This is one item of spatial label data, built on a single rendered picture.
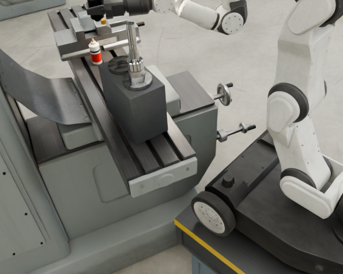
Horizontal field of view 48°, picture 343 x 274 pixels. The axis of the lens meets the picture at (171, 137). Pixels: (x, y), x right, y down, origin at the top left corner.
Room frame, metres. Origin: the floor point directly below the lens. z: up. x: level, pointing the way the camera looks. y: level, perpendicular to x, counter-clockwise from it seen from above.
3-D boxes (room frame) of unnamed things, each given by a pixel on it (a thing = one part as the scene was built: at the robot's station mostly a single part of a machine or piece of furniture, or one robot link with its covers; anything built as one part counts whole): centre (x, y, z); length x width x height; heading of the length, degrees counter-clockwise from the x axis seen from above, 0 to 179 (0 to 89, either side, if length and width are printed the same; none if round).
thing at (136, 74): (0.94, 0.09, 1.18); 0.05 x 0.05 x 0.06
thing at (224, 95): (1.45, -0.23, 0.65); 0.16 x 0.12 x 0.12; 112
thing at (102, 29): (1.51, 0.27, 1.04); 0.12 x 0.06 x 0.04; 19
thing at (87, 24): (1.49, 0.32, 1.07); 0.06 x 0.05 x 0.06; 19
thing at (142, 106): (0.99, 0.11, 1.05); 0.22 x 0.12 x 0.20; 30
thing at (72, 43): (1.50, 0.29, 1.01); 0.35 x 0.15 x 0.11; 109
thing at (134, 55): (0.94, 0.09, 1.27); 0.03 x 0.03 x 0.11
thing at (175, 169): (1.32, 0.25, 0.91); 1.24 x 0.23 x 0.08; 22
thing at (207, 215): (0.89, -0.15, 0.50); 0.20 x 0.05 x 0.20; 44
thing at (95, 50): (1.35, 0.28, 1.01); 0.04 x 0.04 x 0.11
